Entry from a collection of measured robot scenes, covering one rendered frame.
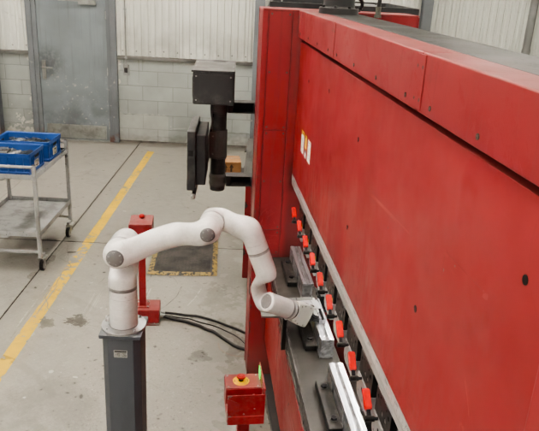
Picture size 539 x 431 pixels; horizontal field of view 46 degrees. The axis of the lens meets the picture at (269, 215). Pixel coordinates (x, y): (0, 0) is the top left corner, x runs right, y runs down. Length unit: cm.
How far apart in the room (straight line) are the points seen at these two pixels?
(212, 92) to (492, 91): 263
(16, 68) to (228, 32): 319
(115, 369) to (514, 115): 217
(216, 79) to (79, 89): 650
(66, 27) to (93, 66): 64
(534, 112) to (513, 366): 42
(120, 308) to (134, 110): 737
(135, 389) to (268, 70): 178
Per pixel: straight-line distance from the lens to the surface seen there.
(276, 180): 368
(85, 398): 418
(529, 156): 108
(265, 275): 262
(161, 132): 996
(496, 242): 121
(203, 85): 369
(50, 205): 639
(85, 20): 991
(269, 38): 352
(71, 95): 1012
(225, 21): 962
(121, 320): 280
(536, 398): 68
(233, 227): 257
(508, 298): 118
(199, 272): 562
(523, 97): 112
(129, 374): 290
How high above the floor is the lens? 244
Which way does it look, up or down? 20 degrees down
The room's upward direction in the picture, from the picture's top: 3 degrees clockwise
